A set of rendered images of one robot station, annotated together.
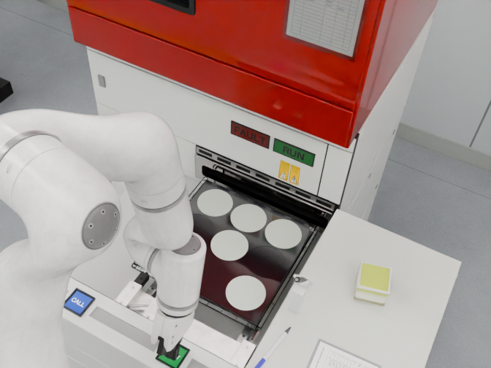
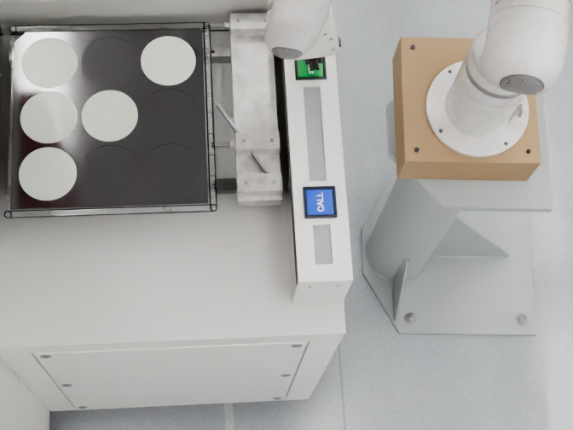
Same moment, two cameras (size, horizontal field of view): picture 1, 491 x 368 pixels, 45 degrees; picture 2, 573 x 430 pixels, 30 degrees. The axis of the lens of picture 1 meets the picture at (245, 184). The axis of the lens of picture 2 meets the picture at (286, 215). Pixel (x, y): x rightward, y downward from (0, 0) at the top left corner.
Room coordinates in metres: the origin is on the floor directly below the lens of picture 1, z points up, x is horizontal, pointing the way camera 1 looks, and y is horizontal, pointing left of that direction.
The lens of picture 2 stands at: (1.14, 0.82, 2.68)
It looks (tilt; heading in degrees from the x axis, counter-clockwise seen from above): 71 degrees down; 230
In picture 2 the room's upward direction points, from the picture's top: 12 degrees clockwise
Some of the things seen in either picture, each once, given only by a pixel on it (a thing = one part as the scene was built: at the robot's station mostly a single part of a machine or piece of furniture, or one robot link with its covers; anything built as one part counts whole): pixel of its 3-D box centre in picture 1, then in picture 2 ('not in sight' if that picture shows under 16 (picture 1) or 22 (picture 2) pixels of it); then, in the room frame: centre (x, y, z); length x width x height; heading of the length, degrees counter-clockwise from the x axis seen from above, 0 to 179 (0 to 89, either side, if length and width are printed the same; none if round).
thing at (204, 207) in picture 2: (172, 219); (111, 211); (1.01, 0.20, 0.90); 0.37 x 0.01 x 0.01; 155
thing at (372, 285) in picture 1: (372, 284); not in sight; (0.78, -0.32, 1.00); 0.07 x 0.07 x 0.07; 80
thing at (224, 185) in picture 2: (141, 279); (226, 185); (0.81, 0.25, 0.90); 0.04 x 0.02 x 0.03; 155
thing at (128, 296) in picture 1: (127, 297); (259, 184); (0.75, 0.27, 0.89); 0.08 x 0.03 x 0.03; 155
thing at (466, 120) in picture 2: not in sight; (488, 88); (0.34, 0.33, 1.01); 0.19 x 0.19 x 0.18
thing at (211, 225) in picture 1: (229, 245); (109, 116); (0.93, 0.03, 0.90); 0.34 x 0.34 x 0.01; 65
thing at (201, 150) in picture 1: (262, 177); not in sight; (1.14, -0.05, 0.96); 0.44 x 0.01 x 0.02; 65
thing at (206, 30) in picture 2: (193, 296); (210, 113); (0.77, 0.11, 0.90); 0.38 x 0.01 x 0.01; 65
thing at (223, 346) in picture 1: (181, 331); (255, 111); (0.69, 0.13, 0.87); 0.36 x 0.08 x 0.03; 65
